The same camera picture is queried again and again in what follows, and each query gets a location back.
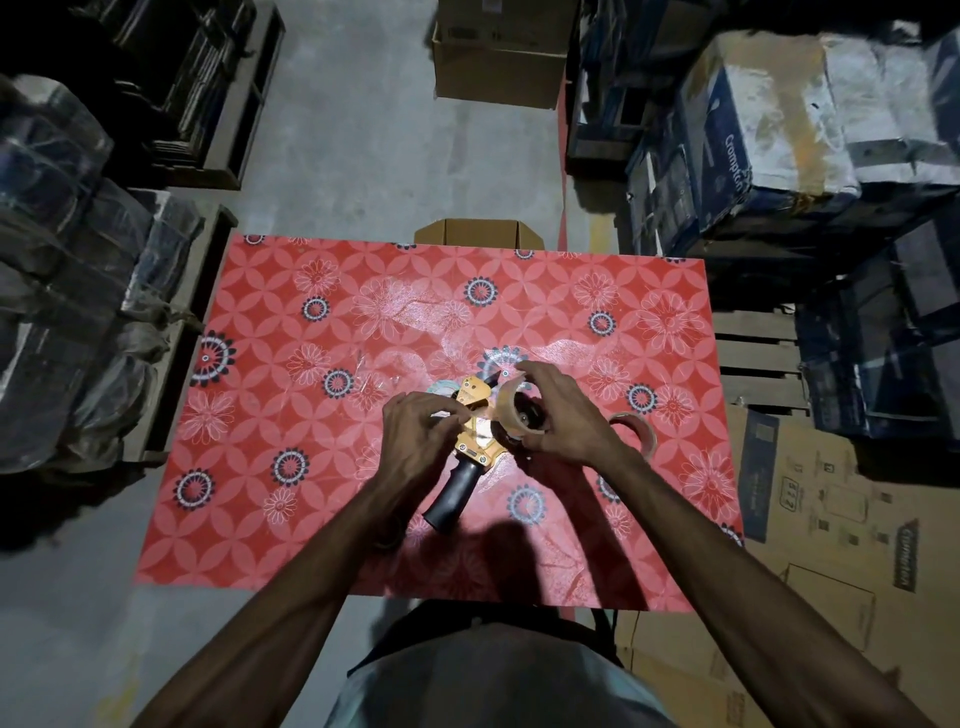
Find person's right hand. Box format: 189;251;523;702
514;360;630;474

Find person's left hand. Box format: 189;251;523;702
380;390;474;504

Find orange tape dispenser black handle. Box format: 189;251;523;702
421;375;549;535

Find clear packing tape roll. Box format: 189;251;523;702
497;378;550;445

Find person's right forearm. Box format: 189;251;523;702
582;448;939;728

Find person's left forearm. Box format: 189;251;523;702
132;477;429;728

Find red floral tablecloth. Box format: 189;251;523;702
135;233;745;615

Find brown packing tape roll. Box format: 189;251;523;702
609;413;654;456

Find small open cardboard box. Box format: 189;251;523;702
414;218;546;251

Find wooden pallet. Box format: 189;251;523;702
711;303;813;417

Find person's grey shirt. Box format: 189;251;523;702
324;602;680;728

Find flattened brown cardboard boxes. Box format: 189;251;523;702
613;405;960;728

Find stack of blue printed cartons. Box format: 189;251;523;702
566;0;960;444

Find open brown cardboard box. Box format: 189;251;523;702
431;0;580;111

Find plastic-wrapped bundles stack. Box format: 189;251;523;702
0;73;205;475

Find dark shelf with stacked goods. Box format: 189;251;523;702
75;0;286;192

